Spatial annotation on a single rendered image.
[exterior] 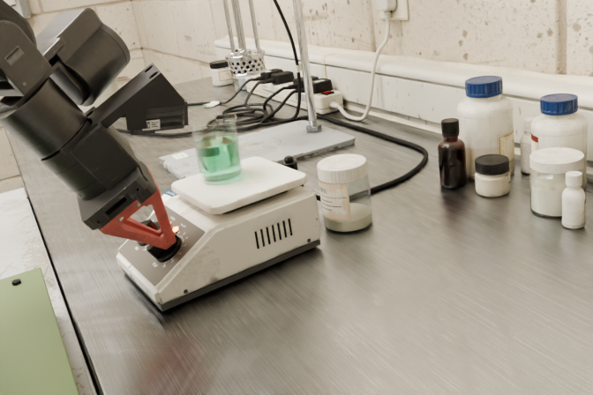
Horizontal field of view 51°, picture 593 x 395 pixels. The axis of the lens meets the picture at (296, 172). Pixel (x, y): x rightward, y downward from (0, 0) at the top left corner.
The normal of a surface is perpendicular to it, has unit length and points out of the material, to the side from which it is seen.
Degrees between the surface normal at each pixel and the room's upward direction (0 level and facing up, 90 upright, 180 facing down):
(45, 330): 1
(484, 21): 90
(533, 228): 0
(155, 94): 97
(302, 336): 0
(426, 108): 90
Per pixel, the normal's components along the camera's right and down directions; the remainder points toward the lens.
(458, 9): -0.88, 0.26
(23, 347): -0.15, -0.94
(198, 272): 0.55, 0.20
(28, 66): 0.82, 0.07
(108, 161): 0.38, 0.36
